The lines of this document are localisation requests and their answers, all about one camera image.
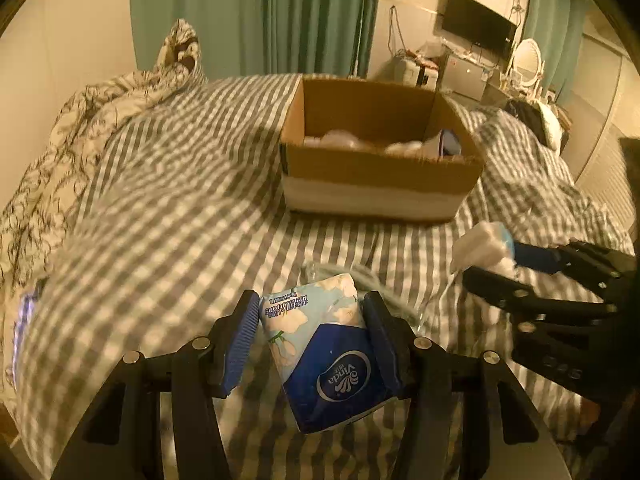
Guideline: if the grey checked bedsheet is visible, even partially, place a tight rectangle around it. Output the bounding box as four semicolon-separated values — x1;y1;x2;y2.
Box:
15;72;637;480

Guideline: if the white oval vanity mirror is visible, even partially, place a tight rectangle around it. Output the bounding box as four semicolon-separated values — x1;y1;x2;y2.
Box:
509;38;546;87

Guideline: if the clear plastic bag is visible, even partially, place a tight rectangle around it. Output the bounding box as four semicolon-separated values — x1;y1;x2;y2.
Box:
300;259;453;333

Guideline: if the blue floral tissue pack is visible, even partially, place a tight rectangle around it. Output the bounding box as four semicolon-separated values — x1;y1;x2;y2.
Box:
257;272;402;434

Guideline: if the floral patterned duvet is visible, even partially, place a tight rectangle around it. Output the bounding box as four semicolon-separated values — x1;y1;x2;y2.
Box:
0;18;209;411

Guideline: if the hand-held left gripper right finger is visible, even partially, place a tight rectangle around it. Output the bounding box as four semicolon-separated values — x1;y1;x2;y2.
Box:
362;290;575;480

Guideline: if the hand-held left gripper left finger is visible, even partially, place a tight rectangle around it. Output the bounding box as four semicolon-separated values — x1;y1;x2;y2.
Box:
50;290;261;480

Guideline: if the white tissue pack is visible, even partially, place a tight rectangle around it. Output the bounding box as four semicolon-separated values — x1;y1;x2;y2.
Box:
450;222;519;275
384;136;442;158
304;129;363;151

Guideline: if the cardboard box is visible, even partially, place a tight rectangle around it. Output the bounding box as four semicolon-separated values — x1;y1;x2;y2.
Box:
279;76;487;225

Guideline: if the white appliance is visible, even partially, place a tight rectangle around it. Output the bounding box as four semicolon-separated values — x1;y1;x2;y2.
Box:
394;55;442;92

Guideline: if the black flat television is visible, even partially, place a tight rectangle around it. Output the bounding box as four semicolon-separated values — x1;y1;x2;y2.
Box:
442;0;519;59

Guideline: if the black bag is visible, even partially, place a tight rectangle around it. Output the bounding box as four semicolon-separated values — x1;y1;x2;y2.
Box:
502;97;551;137

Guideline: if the silver mini fridge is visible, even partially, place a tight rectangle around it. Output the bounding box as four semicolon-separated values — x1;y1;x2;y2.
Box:
442;52;495;102

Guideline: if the green curtain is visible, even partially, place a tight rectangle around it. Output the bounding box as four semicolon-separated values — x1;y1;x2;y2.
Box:
129;0;384;80
521;0;592;107

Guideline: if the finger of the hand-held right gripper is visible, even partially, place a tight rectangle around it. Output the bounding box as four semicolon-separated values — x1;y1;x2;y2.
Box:
514;240;640;293
462;265;622;322

